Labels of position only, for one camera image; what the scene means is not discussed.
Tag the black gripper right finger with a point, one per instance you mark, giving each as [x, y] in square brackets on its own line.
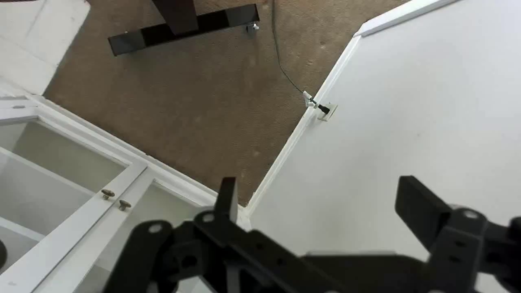
[460, 245]

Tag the white wall outlet with plug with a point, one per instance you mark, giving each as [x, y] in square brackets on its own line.
[324, 109]

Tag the white baseboard trim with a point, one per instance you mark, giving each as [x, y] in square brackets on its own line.
[302, 131]

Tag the black metal stand base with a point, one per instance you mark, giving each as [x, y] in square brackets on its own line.
[162, 33]

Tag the white glass-door cabinet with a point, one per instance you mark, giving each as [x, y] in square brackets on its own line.
[70, 179]

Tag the small metal cabinet knob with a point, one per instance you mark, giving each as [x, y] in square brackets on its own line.
[123, 205]
[107, 192]

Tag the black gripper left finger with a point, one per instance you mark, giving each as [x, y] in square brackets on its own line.
[216, 254]

